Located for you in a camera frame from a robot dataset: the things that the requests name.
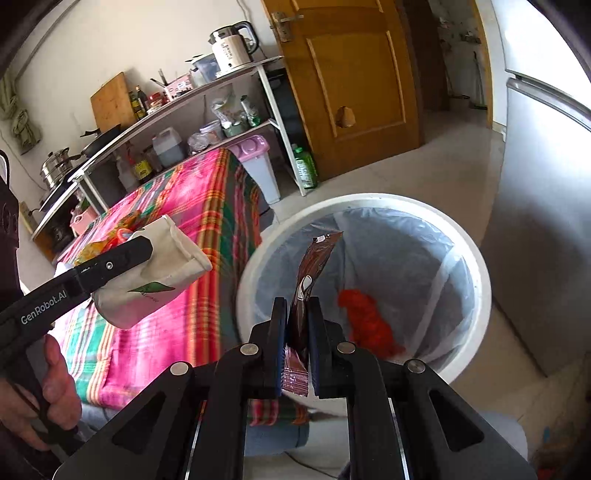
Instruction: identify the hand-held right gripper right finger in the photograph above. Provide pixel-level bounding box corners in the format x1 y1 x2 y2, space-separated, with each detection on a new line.
307 296 539 480

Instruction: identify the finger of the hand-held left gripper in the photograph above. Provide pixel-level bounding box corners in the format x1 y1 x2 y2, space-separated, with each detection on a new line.
56 234 154 292

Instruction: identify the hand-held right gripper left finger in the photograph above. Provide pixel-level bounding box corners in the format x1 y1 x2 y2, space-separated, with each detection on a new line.
53 296 289 480

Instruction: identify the white paper cup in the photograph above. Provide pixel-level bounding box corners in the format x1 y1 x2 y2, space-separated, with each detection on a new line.
91 215 213 330

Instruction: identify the white round bin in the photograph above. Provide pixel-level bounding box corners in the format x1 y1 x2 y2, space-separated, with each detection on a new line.
235 194 492 416

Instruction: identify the brown snack wrapper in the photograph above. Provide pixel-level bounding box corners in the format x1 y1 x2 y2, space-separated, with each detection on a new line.
281 231 345 397

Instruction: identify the person's left hand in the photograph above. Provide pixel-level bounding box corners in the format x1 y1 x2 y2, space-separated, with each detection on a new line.
0 333 84 452

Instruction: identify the yellow snack packet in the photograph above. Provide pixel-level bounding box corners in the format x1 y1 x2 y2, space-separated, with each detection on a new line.
76 231 134 267

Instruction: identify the pink basket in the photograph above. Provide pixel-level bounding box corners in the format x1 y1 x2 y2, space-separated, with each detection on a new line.
69 205 99 236

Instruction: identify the red plastic wrapper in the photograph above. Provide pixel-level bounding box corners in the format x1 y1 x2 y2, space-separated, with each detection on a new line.
337 288 407 358

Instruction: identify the white plastic bottle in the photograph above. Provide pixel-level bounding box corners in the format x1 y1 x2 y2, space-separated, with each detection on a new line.
115 154 139 192

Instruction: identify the black induction cooker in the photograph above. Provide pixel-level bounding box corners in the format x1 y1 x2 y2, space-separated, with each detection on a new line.
39 182 79 213

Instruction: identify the yellowed power strip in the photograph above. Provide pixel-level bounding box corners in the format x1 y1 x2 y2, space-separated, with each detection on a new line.
18 202 40 237

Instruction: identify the pink plaid tablecloth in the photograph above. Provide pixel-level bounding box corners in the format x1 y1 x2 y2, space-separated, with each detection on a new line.
55 148 310 428

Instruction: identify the yellow-label sauce bottle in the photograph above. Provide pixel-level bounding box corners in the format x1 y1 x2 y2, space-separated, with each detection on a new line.
131 152 153 181

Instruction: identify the steel steamer pot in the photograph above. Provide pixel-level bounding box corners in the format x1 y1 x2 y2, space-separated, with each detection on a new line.
39 148 84 190

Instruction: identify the black frying pan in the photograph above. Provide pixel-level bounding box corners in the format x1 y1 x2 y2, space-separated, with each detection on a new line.
79 124 123 155

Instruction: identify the clear plastic jug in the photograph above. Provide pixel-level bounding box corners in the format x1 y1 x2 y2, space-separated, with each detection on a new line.
151 127 186 168

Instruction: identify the clear bin liner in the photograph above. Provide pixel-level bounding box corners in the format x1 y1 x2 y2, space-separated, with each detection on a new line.
252 208 476 365

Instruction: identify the crumpled clear bag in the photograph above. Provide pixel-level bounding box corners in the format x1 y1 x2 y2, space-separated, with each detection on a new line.
187 133 213 155

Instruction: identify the wooden cutting board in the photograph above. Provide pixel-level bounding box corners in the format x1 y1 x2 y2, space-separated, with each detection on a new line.
90 71 138 132

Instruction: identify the hanging green cloth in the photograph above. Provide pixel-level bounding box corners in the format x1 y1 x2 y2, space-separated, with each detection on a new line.
0 76 42 148

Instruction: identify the pink-lidded storage bin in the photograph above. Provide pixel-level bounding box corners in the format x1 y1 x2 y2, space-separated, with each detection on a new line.
226 135 282 206

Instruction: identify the green plastic bottle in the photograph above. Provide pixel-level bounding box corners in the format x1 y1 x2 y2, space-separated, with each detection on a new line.
291 144 319 190

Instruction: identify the pink utensil holder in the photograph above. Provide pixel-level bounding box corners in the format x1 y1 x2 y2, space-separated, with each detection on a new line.
164 74 195 100

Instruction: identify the printed plastic bag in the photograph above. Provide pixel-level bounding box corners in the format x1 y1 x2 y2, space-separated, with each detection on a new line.
211 95 241 130

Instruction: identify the green white pouch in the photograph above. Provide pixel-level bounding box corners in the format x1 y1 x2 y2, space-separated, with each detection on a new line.
240 95 262 127

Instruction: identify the clear plastic pitcher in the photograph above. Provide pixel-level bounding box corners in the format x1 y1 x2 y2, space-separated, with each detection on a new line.
191 53 220 86

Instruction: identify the electric kettle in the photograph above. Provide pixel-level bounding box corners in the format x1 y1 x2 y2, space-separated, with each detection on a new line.
209 21 259 75

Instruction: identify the white metal shelf rack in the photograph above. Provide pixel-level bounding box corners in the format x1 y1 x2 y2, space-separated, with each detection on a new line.
30 55 308 252

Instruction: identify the silver refrigerator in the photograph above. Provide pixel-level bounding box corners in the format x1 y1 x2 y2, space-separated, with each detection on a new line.
480 0 591 377

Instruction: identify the wooden door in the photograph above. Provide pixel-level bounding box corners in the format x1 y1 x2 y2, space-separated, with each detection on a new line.
261 0 423 182

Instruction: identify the broom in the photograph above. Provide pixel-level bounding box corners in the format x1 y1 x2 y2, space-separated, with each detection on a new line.
471 51 488 110

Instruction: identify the metal door handle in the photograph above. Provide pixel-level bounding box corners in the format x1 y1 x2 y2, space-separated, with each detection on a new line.
270 11 305 43

